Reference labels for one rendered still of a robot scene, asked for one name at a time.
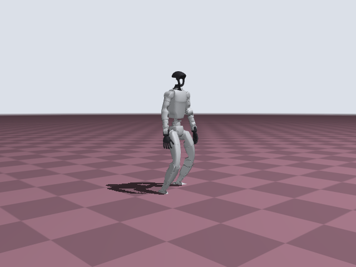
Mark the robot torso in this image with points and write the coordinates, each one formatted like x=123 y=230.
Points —
x=177 y=110

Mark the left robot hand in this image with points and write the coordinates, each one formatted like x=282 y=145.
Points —
x=195 y=136

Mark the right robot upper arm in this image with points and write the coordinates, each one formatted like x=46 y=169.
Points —
x=167 y=99

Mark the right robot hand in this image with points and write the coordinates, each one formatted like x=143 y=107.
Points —
x=167 y=140

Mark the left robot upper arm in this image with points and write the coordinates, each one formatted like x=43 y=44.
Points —
x=188 y=110

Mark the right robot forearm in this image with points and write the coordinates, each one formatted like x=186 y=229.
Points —
x=165 y=121

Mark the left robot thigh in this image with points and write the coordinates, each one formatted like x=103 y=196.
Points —
x=189 y=147

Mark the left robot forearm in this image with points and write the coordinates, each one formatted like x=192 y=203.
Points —
x=192 y=121

